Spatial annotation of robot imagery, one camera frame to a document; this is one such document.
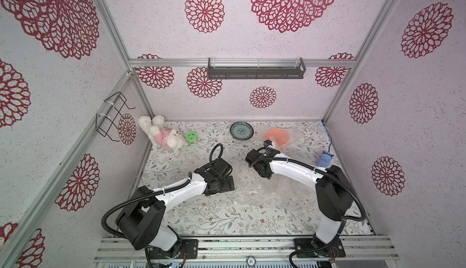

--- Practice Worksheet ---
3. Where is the orange plate in bubble wrap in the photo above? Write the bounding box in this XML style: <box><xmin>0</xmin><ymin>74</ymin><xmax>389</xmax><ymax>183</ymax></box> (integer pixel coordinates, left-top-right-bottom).
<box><xmin>256</xmin><ymin>124</ymin><xmax>304</xmax><ymax>150</ymax></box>

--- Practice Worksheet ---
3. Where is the clear bubble wrap sheet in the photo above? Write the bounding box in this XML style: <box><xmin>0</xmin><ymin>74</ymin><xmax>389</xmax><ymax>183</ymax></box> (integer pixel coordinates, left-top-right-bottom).
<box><xmin>174</xmin><ymin>158</ymin><xmax>328</xmax><ymax>232</ymax></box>

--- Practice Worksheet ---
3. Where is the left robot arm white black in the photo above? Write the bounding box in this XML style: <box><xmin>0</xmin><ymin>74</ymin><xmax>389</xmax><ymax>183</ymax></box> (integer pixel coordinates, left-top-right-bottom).
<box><xmin>101</xmin><ymin>143</ymin><xmax>235</xmax><ymax>258</ymax></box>

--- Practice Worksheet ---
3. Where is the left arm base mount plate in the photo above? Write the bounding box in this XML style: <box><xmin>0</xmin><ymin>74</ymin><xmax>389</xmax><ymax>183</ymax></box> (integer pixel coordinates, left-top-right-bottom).
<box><xmin>148</xmin><ymin>239</ymin><xmax>199</xmax><ymax>260</ymax></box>

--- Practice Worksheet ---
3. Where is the blue toy with cord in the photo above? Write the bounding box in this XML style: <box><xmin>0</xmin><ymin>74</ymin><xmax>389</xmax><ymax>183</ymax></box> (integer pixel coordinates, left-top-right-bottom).
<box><xmin>316</xmin><ymin>123</ymin><xmax>334</xmax><ymax>167</ymax></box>

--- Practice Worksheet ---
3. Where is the black wire wall basket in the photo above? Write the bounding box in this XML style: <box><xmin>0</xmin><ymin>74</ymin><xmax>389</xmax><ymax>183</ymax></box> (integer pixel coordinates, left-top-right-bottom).
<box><xmin>94</xmin><ymin>92</ymin><xmax>135</xmax><ymax>143</ymax></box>

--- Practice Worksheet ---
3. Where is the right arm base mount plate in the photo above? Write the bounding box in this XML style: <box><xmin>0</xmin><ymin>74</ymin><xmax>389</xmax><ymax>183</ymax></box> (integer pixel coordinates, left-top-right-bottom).
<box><xmin>294</xmin><ymin>238</ymin><xmax>346</xmax><ymax>258</ymax></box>

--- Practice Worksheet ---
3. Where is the green round toy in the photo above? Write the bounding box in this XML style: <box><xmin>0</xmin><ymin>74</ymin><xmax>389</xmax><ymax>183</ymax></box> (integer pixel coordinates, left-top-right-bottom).
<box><xmin>186</xmin><ymin>132</ymin><xmax>198</xmax><ymax>144</ymax></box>

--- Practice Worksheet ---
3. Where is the aluminium front rail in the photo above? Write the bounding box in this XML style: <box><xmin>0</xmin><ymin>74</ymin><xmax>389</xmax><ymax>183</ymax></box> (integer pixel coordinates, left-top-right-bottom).
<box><xmin>92</xmin><ymin>235</ymin><xmax>400</xmax><ymax>264</ymax></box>

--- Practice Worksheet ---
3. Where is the white plush bunny pink dress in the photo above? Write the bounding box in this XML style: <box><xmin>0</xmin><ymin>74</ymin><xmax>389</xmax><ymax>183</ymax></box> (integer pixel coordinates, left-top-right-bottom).
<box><xmin>138</xmin><ymin>115</ymin><xmax>188</xmax><ymax>151</ymax></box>

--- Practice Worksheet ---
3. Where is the yellow plate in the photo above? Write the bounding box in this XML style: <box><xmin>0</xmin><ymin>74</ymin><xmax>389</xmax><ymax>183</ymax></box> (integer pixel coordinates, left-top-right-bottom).
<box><xmin>234</xmin><ymin>167</ymin><xmax>292</xmax><ymax>206</ymax></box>

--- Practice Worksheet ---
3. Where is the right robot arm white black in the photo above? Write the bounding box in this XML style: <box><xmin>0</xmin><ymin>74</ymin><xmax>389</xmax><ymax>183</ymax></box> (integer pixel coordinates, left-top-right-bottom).
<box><xmin>245</xmin><ymin>141</ymin><xmax>366</xmax><ymax>268</ymax></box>

